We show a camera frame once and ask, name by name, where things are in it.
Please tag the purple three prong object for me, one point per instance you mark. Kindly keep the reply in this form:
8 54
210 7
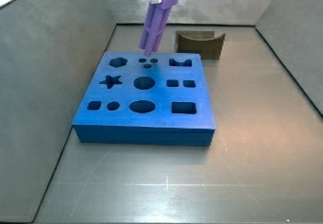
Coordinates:
155 24

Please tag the blue foam shape block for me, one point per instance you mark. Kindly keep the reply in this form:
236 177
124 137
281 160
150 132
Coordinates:
147 100

